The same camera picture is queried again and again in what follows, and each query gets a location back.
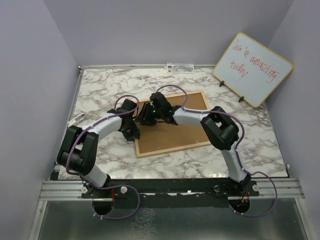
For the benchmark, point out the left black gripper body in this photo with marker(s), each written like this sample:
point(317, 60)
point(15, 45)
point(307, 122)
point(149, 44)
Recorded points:
point(131, 131)

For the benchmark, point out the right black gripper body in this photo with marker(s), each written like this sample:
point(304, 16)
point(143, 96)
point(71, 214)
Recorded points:
point(151, 114)

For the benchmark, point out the light wooden picture frame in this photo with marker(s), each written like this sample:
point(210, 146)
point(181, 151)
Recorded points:
point(172, 150)

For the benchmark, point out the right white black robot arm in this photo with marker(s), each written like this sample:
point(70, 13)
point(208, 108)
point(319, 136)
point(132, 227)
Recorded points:
point(219, 127)

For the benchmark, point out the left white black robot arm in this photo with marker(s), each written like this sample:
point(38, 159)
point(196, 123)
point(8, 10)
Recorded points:
point(79, 147)

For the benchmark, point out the white label strip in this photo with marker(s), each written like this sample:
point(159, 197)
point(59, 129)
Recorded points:
point(177, 68)

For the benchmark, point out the black mounting bar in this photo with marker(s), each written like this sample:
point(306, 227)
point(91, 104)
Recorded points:
point(126, 196)

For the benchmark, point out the whiteboard with red writing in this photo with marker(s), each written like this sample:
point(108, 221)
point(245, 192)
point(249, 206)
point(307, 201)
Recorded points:
point(251, 70)

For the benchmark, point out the small white bracket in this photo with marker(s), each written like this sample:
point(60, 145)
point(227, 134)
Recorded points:
point(79, 118)

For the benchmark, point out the left aluminium side rail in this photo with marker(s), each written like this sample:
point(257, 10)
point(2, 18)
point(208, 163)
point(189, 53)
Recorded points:
point(56, 169)

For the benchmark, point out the aluminium front rail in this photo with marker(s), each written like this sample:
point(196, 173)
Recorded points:
point(73, 190)

